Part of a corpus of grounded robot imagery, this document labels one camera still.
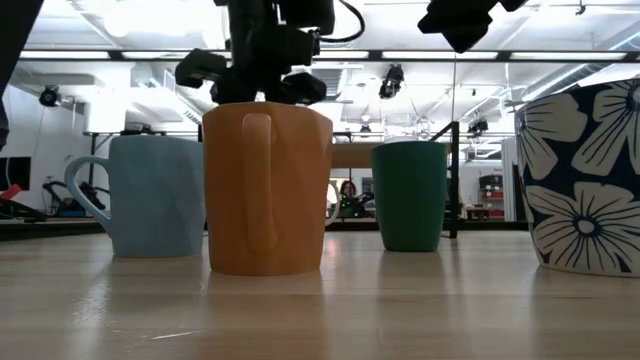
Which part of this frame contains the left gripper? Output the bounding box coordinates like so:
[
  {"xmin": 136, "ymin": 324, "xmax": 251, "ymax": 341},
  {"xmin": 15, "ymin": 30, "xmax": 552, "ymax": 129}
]
[{"xmin": 174, "ymin": 24, "xmax": 329, "ymax": 106}]

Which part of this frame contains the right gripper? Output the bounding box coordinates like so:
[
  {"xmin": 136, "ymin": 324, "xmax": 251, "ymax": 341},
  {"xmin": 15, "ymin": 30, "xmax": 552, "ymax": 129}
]
[{"xmin": 417, "ymin": 0, "xmax": 501, "ymax": 54}]

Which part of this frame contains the orange ceramic mug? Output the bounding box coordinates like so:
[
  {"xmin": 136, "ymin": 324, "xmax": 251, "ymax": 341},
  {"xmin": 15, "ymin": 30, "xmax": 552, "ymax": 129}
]
[{"xmin": 202, "ymin": 102, "xmax": 335, "ymax": 278}]

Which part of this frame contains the clear glass mug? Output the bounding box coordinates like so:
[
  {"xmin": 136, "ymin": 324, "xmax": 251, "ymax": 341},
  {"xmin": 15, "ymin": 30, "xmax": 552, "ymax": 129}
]
[{"xmin": 383, "ymin": 113, "xmax": 433, "ymax": 145}]

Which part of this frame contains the light blue ceramic mug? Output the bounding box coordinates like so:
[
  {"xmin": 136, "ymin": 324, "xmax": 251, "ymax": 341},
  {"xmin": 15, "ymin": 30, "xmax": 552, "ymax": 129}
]
[{"xmin": 64, "ymin": 135, "xmax": 207, "ymax": 259}]

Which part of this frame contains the green handleless cup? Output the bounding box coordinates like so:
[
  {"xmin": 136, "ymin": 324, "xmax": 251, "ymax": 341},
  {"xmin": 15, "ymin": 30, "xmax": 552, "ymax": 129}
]
[{"xmin": 370, "ymin": 141, "xmax": 449, "ymax": 253}]

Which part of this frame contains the navy white floral mug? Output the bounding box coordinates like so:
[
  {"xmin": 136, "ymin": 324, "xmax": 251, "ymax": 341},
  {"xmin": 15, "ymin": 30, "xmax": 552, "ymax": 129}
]
[{"xmin": 514, "ymin": 78, "xmax": 640, "ymax": 279}]

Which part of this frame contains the shelf with red bins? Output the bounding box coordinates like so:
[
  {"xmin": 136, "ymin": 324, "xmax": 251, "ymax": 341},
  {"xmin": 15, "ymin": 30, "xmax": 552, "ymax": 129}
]
[{"xmin": 478, "ymin": 173, "xmax": 505, "ymax": 220}]

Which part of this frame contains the thin vertical pole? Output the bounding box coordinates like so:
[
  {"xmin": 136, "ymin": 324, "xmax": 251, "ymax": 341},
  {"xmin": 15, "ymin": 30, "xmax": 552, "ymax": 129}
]
[{"xmin": 452, "ymin": 52, "xmax": 459, "ymax": 124}]

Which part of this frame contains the person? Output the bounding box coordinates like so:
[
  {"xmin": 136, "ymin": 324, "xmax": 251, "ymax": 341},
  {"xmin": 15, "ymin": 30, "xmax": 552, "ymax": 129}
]
[{"xmin": 339, "ymin": 180, "xmax": 359, "ymax": 214}]

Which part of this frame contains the black frame bar with lights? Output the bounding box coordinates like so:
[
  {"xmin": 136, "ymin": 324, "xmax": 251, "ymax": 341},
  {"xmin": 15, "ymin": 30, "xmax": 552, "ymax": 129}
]
[{"xmin": 19, "ymin": 48, "xmax": 640, "ymax": 63}]

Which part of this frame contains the silver ventilation duct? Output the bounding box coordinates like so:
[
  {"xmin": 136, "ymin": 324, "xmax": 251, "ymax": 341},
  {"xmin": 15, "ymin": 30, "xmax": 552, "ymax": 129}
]
[{"xmin": 319, "ymin": 0, "xmax": 365, "ymax": 101}]

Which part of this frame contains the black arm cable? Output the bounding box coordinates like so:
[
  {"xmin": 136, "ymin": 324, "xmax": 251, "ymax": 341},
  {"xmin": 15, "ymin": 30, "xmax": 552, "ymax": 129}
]
[{"xmin": 319, "ymin": 0, "xmax": 366, "ymax": 44}]

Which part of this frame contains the wooden shelf black metal frame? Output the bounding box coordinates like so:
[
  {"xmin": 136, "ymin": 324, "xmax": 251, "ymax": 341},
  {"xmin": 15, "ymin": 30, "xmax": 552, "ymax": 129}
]
[{"xmin": 197, "ymin": 121, "xmax": 466, "ymax": 240}]

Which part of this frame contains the dark wall monitor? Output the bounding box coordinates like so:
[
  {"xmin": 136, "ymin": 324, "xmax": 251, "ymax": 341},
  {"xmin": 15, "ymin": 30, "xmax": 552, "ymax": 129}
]
[{"xmin": 0, "ymin": 157, "xmax": 32, "ymax": 192}]

